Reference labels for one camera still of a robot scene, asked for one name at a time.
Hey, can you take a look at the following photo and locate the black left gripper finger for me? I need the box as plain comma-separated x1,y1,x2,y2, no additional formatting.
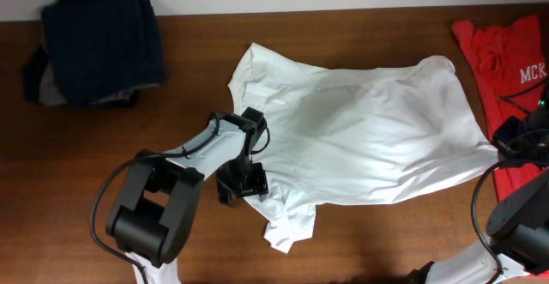
239,162,268,197
217,179,236,208

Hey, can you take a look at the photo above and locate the white robot print t-shirt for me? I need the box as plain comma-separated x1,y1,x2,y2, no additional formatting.
228,44,498,253

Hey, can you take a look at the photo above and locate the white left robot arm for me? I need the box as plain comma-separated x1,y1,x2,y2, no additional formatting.
99,108,269,283

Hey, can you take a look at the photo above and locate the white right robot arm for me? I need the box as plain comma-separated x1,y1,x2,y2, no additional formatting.
406,100,548,284

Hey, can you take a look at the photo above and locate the red t-shirt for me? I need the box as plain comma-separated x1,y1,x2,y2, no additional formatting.
452,15,548,201

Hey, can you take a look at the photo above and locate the folded navy blue garment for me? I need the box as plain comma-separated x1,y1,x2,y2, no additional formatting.
41,0,166,106

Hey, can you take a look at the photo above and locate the folded grey garment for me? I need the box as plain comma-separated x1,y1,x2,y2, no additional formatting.
39,62,159,107

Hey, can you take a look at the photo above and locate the folded black garment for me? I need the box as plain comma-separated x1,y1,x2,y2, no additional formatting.
22,45,129,108

